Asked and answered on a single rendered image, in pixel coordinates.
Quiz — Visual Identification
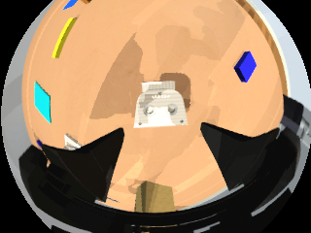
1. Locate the yellow rectangular bar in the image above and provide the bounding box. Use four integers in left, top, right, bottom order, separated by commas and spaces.
52, 17, 76, 58

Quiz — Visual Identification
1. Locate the cyan flat rectangular plate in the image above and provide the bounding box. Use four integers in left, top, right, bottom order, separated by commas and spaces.
34, 82, 52, 123

